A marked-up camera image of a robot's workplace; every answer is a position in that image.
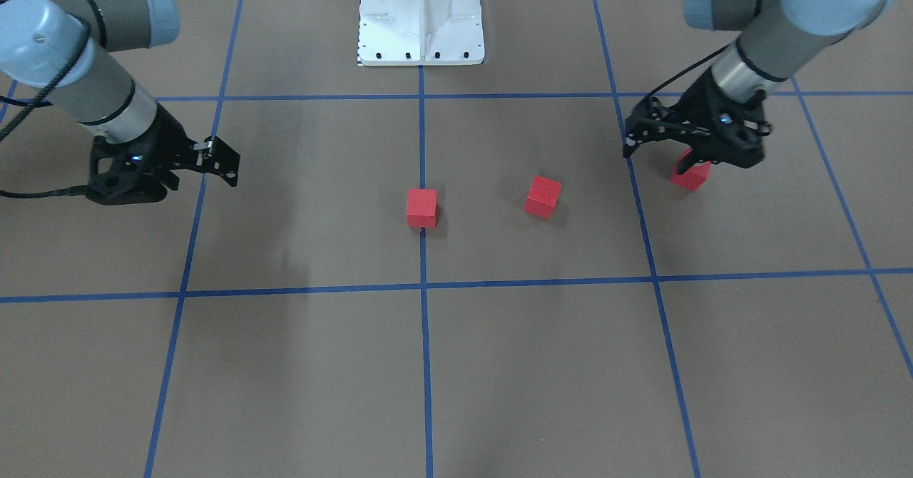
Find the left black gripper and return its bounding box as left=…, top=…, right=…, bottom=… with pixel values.
left=622, top=71, right=772, bottom=175

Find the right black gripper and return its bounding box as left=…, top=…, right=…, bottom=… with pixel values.
left=87, top=104, right=240, bottom=205

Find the red block start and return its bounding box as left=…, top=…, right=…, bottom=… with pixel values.
left=523, top=175, right=562, bottom=219
left=670, top=153, right=713, bottom=191

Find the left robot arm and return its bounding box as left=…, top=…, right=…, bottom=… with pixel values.
left=622, top=0, right=894, bottom=173

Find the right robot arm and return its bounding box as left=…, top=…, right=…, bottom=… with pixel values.
left=1, top=0, right=240, bottom=205

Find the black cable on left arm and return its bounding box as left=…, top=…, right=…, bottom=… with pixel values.
left=642, top=43, right=735, bottom=108

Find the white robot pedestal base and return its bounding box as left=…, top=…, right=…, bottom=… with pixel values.
left=357, top=0, right=486, bottom=66

